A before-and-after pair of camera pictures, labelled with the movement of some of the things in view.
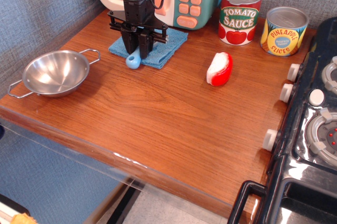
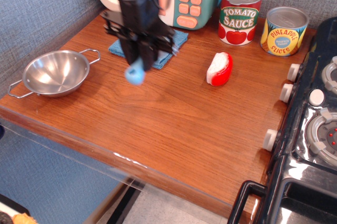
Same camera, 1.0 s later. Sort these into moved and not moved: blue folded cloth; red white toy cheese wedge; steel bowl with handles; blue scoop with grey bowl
Moved: blue scoop with grey bowl
Not moved: steel bowl with handles; blue folded cloth; red white toy cheese wedge
